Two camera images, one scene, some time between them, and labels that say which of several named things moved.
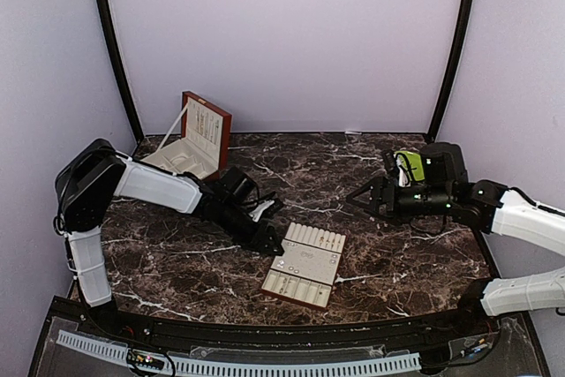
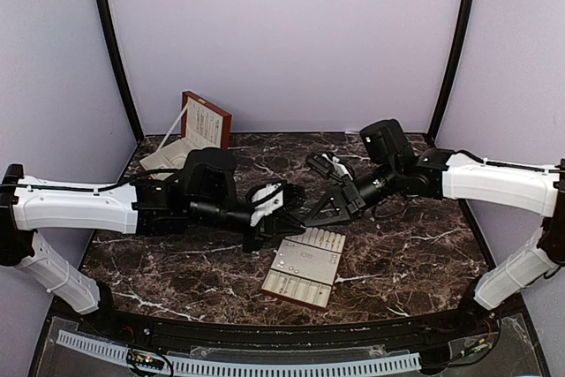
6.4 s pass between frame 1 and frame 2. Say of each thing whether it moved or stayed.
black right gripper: moved
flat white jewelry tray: stayed
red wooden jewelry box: stayed
